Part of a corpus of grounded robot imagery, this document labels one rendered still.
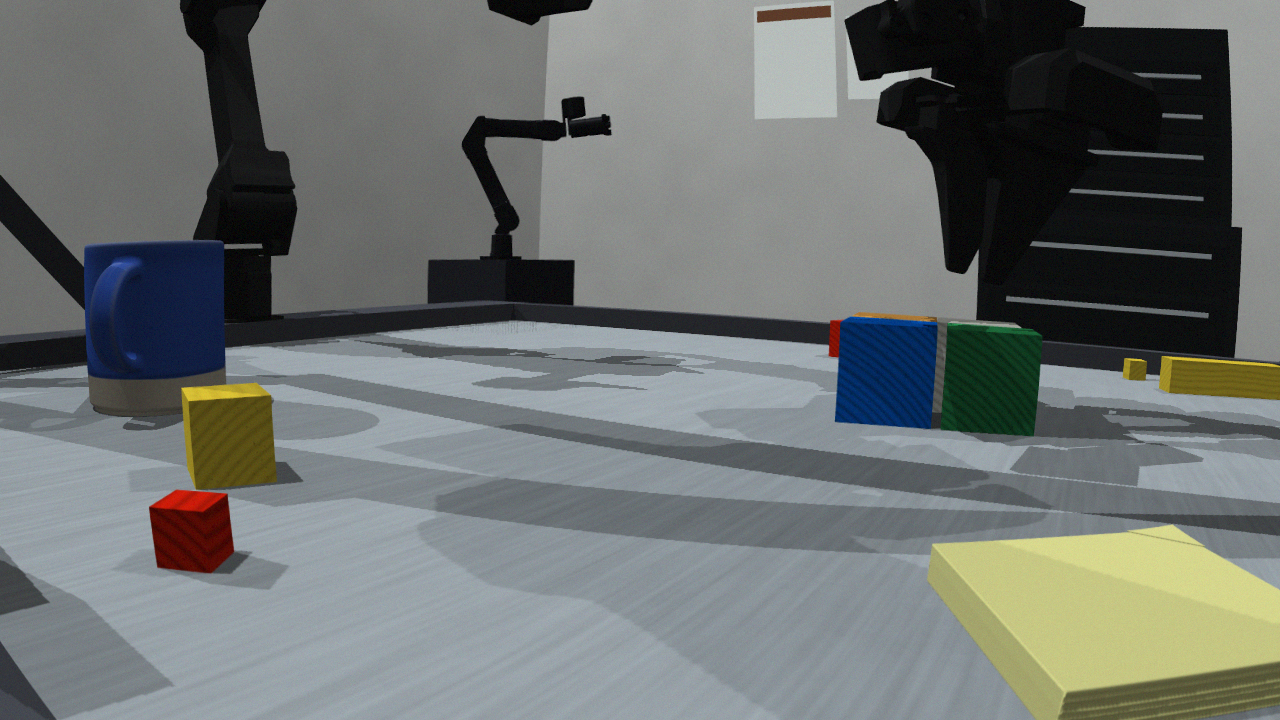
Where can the red cube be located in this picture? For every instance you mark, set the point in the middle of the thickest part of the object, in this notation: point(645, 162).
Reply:
point(191, 531)
point(834, 338)

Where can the green cube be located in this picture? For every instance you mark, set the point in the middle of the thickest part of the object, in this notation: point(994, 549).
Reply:
point(991, 379)

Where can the orange cube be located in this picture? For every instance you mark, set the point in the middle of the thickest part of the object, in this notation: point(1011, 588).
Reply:
point(894, 316)

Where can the blue cube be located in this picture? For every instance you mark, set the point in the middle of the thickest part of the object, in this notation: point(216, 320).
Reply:
point(886, 372)

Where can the blue mug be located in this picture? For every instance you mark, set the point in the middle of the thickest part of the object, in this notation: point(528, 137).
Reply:
point(170, 323)

